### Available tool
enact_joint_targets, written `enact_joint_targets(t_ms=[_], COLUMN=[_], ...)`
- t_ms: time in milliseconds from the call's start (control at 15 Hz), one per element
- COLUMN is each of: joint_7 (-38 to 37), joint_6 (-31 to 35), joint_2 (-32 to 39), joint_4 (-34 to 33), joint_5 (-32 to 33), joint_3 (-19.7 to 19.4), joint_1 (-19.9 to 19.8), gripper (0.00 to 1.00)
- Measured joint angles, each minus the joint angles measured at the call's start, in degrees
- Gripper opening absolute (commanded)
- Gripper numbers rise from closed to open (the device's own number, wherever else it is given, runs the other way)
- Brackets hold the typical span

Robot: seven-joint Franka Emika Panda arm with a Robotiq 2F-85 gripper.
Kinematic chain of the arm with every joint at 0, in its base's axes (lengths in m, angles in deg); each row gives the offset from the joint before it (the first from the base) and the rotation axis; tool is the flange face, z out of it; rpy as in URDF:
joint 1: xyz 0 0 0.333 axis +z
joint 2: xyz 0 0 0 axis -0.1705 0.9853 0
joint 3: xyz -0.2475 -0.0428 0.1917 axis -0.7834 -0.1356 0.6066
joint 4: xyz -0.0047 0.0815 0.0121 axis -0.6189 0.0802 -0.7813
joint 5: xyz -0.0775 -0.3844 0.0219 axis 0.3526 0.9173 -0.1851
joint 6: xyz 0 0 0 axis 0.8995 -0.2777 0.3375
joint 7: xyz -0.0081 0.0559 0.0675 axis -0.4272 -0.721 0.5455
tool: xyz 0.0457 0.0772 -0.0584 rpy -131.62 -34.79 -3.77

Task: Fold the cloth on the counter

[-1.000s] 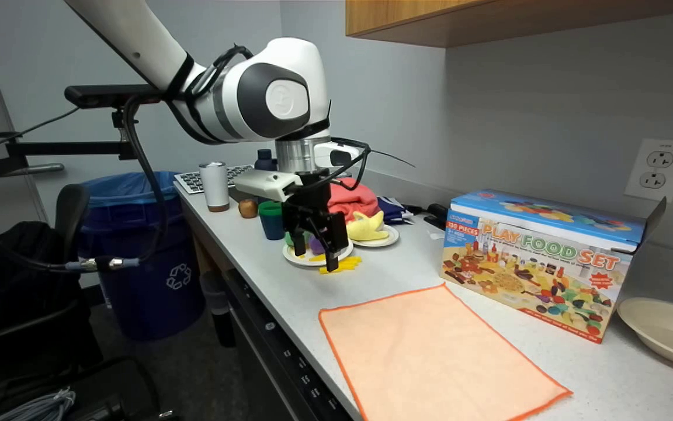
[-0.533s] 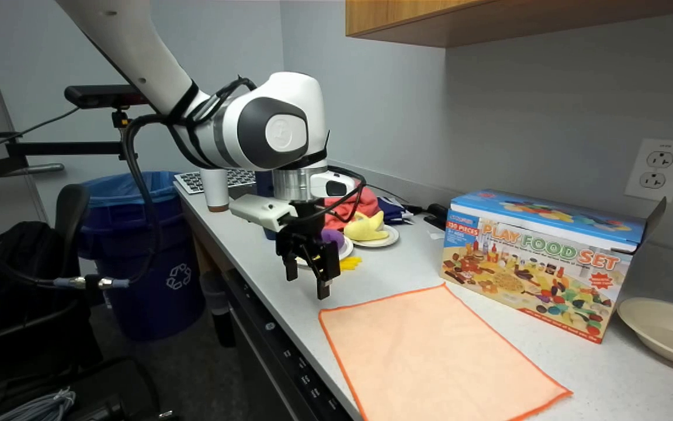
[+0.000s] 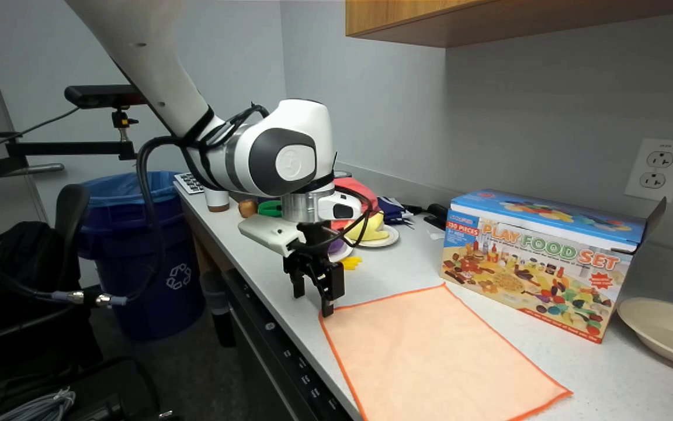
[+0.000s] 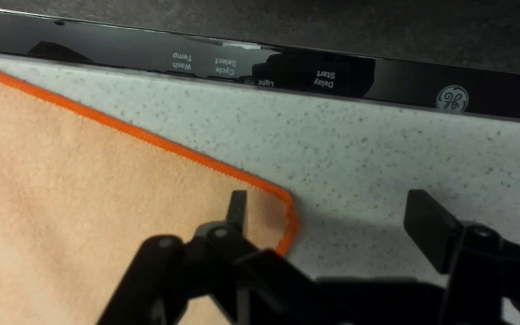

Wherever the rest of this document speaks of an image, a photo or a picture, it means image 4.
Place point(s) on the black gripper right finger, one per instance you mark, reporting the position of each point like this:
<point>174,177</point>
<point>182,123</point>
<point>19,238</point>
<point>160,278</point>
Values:
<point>478,271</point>

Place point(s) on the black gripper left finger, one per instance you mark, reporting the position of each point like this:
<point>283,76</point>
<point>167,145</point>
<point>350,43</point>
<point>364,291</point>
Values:
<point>236,264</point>

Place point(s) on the orange microfibre cloth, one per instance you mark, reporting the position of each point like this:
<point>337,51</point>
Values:
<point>91,210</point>

